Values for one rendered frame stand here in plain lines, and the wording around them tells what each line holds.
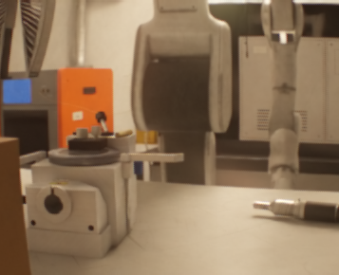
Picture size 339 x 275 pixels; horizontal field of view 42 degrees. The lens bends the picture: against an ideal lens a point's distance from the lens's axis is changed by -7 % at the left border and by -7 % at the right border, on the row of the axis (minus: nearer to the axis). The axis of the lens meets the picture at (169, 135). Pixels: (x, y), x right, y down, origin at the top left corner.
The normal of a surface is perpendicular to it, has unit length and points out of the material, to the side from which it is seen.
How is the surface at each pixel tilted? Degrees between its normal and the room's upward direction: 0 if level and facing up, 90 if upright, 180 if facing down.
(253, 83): 90
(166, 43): 105
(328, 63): 90
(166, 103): 99
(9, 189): 90
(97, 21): 90
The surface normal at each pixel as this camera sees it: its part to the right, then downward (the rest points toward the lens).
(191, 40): -0.21, 0.35
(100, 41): -0.36, 0.11
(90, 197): -0.14, 0.12
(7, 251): 0.92, 0.04
